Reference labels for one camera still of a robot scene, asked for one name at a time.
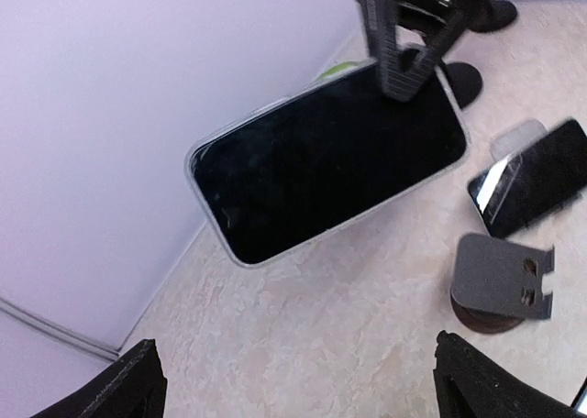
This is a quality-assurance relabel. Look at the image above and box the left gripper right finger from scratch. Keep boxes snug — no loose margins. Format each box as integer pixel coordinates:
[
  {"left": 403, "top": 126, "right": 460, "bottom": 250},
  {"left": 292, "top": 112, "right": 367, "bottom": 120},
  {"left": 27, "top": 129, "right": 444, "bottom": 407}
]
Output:
[{"left": 433, "top": 331, "right": 583, "bottom": 418}]

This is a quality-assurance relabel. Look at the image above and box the tall black clamp phone mount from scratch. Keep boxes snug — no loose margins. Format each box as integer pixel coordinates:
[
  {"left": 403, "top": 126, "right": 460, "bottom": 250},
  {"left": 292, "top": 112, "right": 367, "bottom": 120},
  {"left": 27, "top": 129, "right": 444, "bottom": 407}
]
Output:
[{"left": 441, "top": 61, "right": 483, "bottom": 109}]

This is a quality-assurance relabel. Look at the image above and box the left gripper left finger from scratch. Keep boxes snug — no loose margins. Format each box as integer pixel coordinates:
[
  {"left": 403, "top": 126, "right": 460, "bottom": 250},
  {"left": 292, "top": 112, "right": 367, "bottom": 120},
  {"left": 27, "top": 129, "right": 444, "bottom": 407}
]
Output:
[{"left": 36, "top": 339, "right": 168, "bottom": 418}]

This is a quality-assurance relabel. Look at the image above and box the black round base right stand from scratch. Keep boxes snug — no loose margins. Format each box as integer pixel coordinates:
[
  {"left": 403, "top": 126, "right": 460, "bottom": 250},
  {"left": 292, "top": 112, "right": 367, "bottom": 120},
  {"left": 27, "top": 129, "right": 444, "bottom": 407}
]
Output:
[{"left": 469, "top": 0, "right": 518, "bottom": 34}]

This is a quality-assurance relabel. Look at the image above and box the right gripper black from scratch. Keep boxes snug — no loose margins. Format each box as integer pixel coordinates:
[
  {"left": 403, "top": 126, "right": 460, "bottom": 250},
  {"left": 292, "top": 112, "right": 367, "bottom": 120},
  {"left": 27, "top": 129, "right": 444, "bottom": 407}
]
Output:
[{"left": 357, "top": 0, "right": 486, "bottom": 103}]

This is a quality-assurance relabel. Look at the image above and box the dark grey folding phone stand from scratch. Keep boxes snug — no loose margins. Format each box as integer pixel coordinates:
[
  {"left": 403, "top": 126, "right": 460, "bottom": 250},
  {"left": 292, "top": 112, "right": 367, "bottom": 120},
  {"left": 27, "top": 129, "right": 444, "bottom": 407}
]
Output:
[{"left": 449, "top": 233, "right": 555, "bottom": 335}]

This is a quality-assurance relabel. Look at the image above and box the black phone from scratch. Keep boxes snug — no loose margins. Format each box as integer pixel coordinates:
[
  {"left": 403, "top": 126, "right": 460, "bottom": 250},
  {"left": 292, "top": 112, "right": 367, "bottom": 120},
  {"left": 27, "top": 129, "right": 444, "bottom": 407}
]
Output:
[{"left": 467, "top": 118, "right": 586, "bottom": 238}]

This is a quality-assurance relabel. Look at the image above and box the phone with clear case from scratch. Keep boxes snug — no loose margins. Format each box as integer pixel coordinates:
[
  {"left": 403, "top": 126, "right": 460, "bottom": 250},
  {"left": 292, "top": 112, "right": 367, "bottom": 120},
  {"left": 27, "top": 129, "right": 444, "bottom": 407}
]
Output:
[{"left": 186, "top": 61, "right": 468, "bottom": 266}]

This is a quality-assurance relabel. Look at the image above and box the left aluminium frame post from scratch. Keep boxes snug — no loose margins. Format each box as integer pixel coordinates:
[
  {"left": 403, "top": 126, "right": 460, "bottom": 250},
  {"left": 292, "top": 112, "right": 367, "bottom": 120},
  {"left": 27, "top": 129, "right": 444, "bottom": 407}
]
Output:
[{"left": 1, "top": 298, "right": 120, "bottom": 362}]

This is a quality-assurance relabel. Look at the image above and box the green plate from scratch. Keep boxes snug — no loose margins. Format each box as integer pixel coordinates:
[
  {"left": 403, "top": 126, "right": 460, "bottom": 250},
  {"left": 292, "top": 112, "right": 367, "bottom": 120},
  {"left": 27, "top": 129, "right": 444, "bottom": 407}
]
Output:
[{"left": 318, "top": 61, "right": 359, "bottom": 81}]

